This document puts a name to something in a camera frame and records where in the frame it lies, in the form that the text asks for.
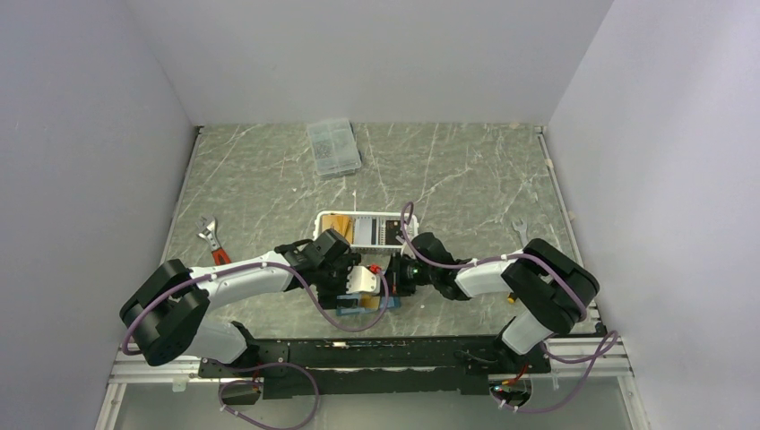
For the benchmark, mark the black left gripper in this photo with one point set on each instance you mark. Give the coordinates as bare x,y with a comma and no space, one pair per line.
327,298

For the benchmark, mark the black credit card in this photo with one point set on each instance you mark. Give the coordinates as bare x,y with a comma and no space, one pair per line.
392,232

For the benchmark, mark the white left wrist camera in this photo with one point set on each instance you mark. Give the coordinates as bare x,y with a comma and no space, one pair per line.
361,280

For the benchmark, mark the blue card holder wallet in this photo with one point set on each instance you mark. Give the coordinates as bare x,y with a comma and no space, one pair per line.
348,304

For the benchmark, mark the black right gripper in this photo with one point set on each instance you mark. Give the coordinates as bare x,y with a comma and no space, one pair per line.
396,286

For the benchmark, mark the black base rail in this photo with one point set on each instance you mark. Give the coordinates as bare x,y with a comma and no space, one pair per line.
465,364

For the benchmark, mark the gold credit card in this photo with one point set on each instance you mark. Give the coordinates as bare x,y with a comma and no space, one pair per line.
369,303
342,224

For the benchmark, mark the orange utility knife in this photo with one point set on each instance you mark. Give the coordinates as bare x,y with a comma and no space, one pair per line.
207,230

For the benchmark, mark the white striped credit card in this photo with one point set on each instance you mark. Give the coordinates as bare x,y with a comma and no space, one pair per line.
367,230

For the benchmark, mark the chrome open-end wrench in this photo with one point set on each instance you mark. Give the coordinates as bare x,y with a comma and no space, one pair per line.
521,227

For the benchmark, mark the white plastic basket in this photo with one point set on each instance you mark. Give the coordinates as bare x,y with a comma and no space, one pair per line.
377,249

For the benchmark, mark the clear plastic screw box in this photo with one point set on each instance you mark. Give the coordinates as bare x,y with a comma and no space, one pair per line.
334,147

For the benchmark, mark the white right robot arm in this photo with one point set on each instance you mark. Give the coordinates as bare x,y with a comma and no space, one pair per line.
555,290

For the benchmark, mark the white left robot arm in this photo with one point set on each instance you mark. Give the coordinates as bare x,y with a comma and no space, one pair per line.
166,316

